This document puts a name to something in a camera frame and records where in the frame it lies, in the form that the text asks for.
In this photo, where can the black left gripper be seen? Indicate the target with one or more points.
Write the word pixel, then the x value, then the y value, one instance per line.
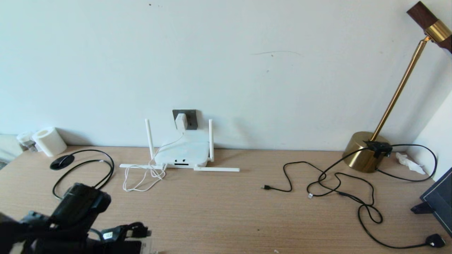
pixel 83 206

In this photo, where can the white power adapter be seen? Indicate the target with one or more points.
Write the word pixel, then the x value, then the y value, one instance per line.
pixel 181 121

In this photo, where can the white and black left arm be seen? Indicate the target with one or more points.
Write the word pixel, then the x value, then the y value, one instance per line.
pixel 14 234

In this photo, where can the white router with antennas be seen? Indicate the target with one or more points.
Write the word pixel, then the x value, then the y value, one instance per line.
pixel 190 151

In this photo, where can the white toilet paper roll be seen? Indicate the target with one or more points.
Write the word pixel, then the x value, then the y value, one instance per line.
pixel 51 141

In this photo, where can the gold desk lamp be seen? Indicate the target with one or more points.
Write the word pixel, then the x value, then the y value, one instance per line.
pixel 360 155

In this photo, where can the black clip on lamp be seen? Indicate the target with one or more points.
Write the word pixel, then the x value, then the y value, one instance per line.
pixel 378 147

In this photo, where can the crumpled white tissue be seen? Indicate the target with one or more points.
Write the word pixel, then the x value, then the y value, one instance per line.
pixel 409 164

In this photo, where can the black clip stand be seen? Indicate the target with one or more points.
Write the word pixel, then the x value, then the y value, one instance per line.
pixel 422 209

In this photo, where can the grey wall socket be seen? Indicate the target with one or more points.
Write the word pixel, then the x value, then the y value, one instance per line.
pixel 193 121

